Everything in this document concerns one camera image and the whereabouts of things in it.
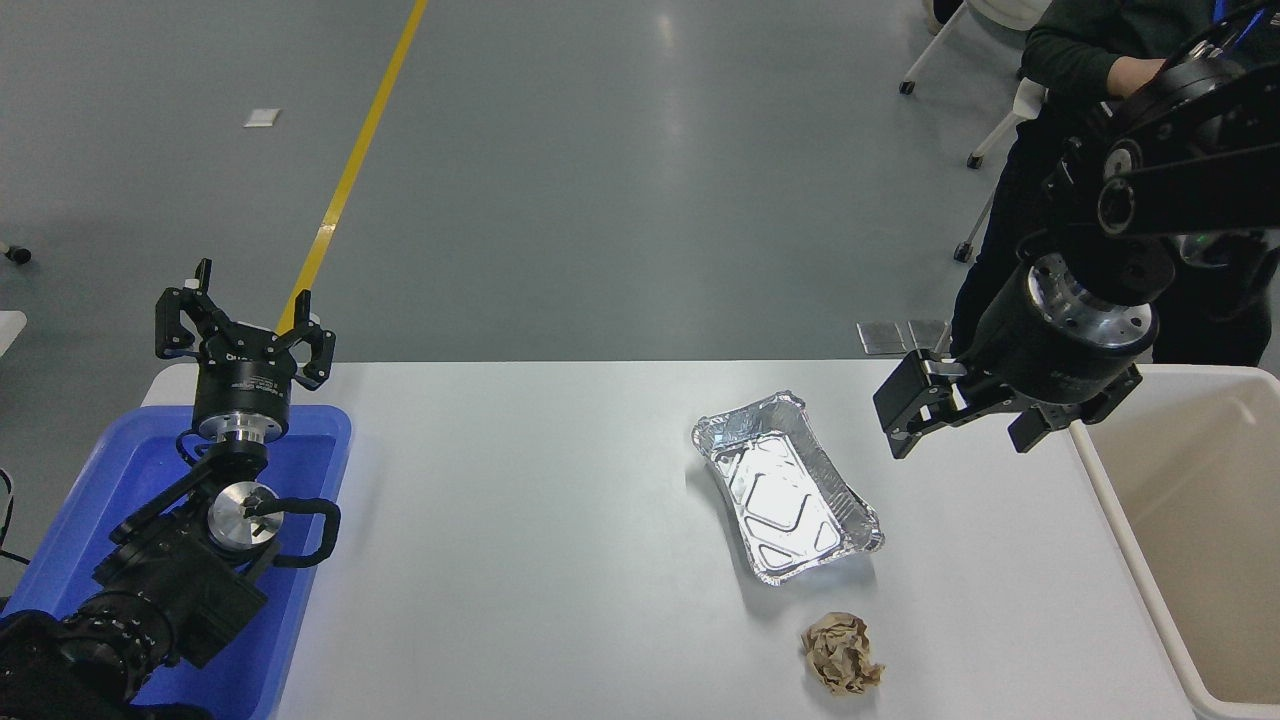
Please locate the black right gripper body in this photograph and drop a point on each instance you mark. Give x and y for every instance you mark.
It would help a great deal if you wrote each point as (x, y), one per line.
(1040, 360)

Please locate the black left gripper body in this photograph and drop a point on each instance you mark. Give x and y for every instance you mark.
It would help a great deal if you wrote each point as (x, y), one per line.
(243, 392)

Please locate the rectangular foil tray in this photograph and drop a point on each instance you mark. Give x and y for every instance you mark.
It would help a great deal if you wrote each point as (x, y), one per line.
(780, 490)

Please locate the person's right forearm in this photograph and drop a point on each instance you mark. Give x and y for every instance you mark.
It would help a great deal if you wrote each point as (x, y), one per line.
(1060, 55)

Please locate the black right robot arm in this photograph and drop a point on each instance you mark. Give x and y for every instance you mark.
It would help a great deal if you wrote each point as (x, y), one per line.
(1200, 160)

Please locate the square metal floor plate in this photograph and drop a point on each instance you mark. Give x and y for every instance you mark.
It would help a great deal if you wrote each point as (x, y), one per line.
(882, 338)
(928, 334)

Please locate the person's right hand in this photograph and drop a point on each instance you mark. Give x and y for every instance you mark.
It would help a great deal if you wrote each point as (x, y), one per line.
(1137, 76)

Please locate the person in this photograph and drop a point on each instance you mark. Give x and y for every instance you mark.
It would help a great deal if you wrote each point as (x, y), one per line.
(1010, 230)

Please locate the blue plastic tray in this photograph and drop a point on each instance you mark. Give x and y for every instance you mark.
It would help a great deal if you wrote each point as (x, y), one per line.
(130, 470)

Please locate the yellow floor line tape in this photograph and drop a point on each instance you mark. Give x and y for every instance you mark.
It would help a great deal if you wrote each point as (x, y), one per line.
(346, 180)

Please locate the white furniture corner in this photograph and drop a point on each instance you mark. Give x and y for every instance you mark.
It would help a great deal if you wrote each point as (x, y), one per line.
(10, 328)

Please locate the black caster wheel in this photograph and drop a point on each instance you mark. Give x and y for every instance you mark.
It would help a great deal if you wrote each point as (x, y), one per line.
(16, 254)

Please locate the large pale bin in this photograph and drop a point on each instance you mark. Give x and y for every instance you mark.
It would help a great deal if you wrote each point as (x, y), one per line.
(1200, 520)

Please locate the white-framed chair with casters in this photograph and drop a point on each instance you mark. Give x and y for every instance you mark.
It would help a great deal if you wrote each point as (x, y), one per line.
(1020, 110)

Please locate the crumpled tan paper ball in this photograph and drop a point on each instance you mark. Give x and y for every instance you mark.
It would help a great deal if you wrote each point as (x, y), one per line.
(842, 655)

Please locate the white rolling chair leg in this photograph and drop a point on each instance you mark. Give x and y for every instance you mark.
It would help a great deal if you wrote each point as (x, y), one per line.
(930, 55)

